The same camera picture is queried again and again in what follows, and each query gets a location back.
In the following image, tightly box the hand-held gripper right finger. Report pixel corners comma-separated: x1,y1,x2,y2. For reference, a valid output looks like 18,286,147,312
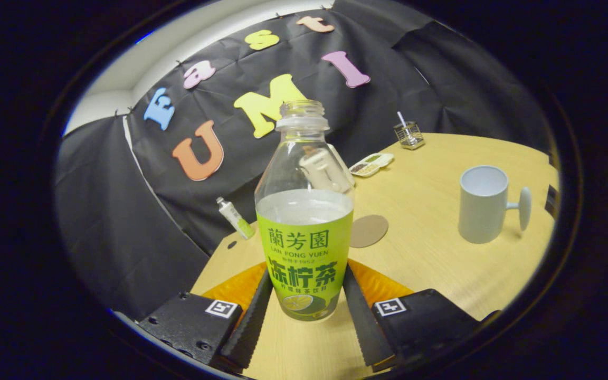
342,259,500,373

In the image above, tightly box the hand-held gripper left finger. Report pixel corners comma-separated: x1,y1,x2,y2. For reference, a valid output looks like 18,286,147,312
138,262,274,373

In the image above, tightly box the green label juice bottle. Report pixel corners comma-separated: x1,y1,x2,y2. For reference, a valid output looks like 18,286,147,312
254,99,356,321

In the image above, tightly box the round brown coaster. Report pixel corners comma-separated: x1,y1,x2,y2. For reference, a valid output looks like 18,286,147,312
349,214,389,249

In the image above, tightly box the white cup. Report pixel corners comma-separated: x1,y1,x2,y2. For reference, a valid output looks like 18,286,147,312
458,165,533,244

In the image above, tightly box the small white green bottle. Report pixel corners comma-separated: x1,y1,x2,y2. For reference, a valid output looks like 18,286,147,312
216,197,255,240

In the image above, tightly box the wooden table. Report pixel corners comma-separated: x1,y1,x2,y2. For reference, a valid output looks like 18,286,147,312
191,133,561,380

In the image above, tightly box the white toaster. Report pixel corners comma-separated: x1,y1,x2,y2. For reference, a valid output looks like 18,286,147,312
299,144,356,193

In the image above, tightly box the white divided tray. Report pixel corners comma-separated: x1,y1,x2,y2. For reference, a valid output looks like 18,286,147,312
349,153,394,177

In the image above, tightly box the black table edge clamp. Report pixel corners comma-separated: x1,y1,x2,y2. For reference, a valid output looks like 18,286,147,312
544,185,559,220

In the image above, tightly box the wire mesh holder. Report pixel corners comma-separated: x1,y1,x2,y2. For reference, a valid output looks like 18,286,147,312
393,121,425,150

